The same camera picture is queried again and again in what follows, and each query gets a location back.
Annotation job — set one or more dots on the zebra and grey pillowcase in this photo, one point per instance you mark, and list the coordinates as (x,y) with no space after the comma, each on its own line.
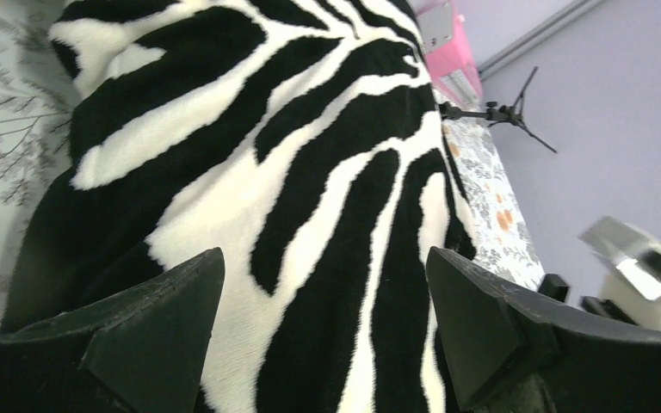
(303,139)

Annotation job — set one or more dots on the pink triangular block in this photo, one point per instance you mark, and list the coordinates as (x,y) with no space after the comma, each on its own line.
(447,52)

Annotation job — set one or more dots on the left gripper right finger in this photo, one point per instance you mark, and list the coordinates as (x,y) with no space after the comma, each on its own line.
(511,349)

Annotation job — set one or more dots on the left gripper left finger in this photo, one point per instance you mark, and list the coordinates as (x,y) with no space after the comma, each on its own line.
(140,350)

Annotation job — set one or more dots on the floral table cloth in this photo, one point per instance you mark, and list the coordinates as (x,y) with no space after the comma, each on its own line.
(36,100)

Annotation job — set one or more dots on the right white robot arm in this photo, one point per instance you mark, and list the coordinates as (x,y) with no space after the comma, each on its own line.
(628,305)

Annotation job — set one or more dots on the black mini tripod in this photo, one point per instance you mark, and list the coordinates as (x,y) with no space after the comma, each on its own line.
(499,114)

